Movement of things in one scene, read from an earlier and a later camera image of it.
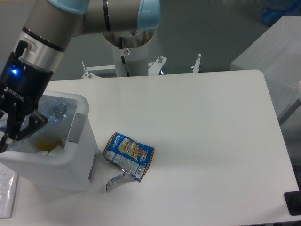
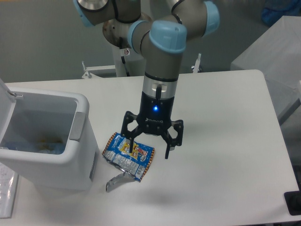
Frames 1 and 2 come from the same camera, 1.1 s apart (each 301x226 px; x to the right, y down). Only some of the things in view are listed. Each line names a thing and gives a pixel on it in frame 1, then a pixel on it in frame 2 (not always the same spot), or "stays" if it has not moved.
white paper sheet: x=8 y=184 stays
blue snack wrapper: x=131 y=156 stays
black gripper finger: x=35 y=121 → x=178 y=125
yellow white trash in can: x=53 y=148 stays
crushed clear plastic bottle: x=54 y=110 → x=54 y=148
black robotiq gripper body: x=21 y=83 → x=155 y=114
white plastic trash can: x=59 y=157 stays
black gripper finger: x=3 y=141 → x=130 y=116
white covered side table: x=277 y=53 stays
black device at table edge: x=293 y=201 stays
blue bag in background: x=273 y=10 stays
